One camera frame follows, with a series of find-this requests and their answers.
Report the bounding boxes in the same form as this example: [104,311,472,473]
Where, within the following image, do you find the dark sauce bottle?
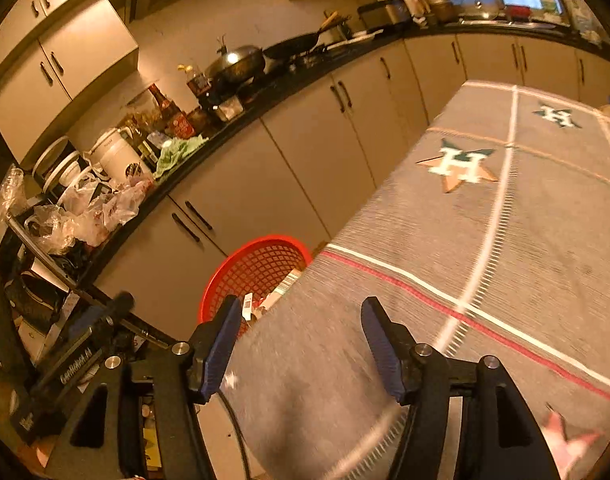
[147,83,184,127]

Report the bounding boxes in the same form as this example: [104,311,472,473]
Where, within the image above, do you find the steel lidded pot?
[204,35,267,87]

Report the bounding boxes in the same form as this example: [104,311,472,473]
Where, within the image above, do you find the white green-edged carton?
[259,267,305,312]

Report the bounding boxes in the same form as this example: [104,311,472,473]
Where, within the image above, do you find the black countertop appliance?
[357,0,412,31]

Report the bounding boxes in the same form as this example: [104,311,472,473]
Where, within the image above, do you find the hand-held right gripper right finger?
[360,296,561,480]

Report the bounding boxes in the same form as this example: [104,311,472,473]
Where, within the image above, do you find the grey printed tablecloth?
[224,78,610,480]

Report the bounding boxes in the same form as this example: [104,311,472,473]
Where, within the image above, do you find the beige wall cabinets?
[0,0,379,164]

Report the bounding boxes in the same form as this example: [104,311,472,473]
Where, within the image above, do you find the oil bottle with yellow cap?
[184,63,212,107]

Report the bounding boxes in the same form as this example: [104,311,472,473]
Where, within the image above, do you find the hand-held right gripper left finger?
[45,295,243,480]

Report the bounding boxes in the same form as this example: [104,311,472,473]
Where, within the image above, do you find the black wok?
[262,31,322,61]

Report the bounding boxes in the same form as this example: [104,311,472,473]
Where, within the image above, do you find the clear plastic bag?
[24,169,154,257]

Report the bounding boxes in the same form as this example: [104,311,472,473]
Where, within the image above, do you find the utensil holder with utensils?
[319,9,352,42]

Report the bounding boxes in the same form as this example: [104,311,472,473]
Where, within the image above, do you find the green cloth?
[152,134,211,181]

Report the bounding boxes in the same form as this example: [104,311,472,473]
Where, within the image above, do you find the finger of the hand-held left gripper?
[66,290,136,347]

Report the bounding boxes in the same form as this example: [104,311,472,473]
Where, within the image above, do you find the red plastic mesh basket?
[197,234,314,337]

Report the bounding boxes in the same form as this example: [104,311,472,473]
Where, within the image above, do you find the small glass jar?
[214,97,244,122]

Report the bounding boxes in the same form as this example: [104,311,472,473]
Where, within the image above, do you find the beige base cabinets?
[92,30,610,332]

